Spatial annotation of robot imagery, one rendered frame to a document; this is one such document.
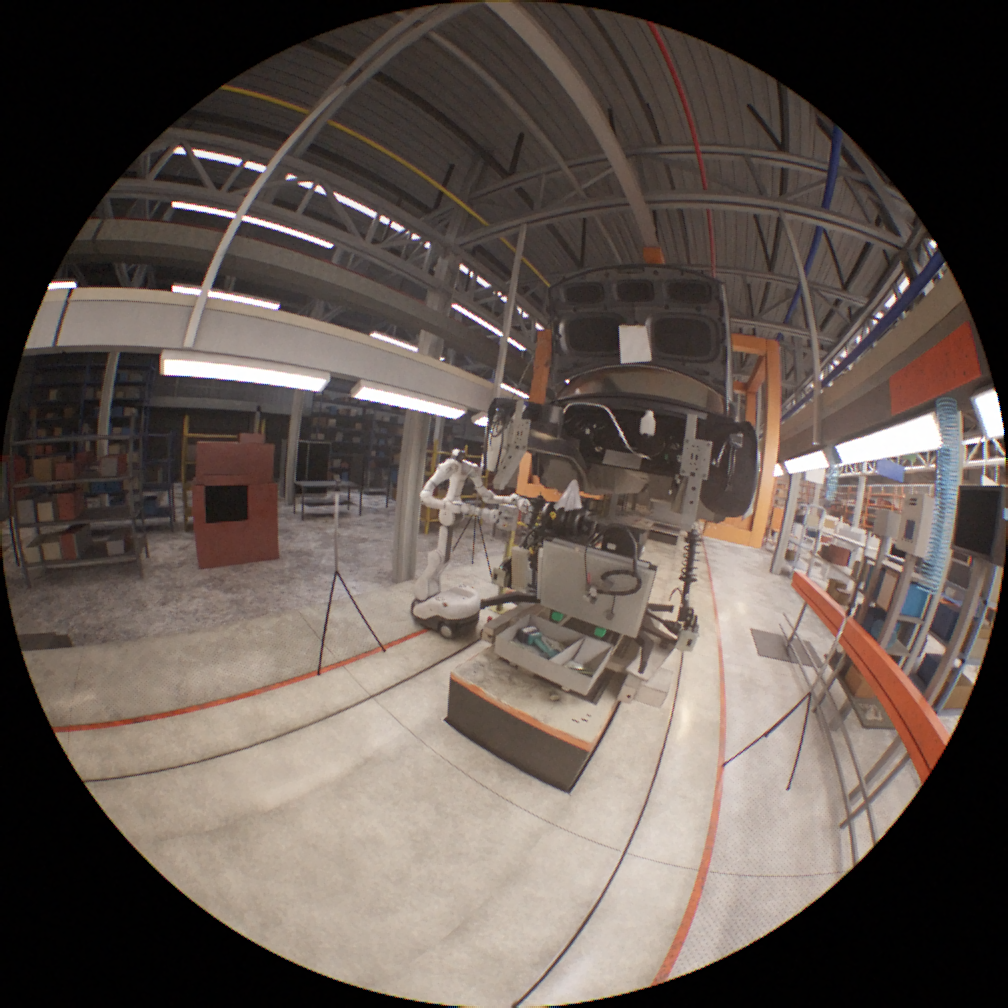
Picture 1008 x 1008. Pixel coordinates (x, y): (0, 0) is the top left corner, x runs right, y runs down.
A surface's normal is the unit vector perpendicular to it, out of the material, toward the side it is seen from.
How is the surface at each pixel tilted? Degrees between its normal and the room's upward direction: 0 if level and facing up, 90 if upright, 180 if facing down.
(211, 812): 0
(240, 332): 90
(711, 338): 116
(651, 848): 0
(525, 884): 0
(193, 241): 90
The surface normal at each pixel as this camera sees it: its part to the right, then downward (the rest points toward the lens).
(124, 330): 0.81, 0.20
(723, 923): 0.14, -0.98
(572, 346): -0.49, 0.47
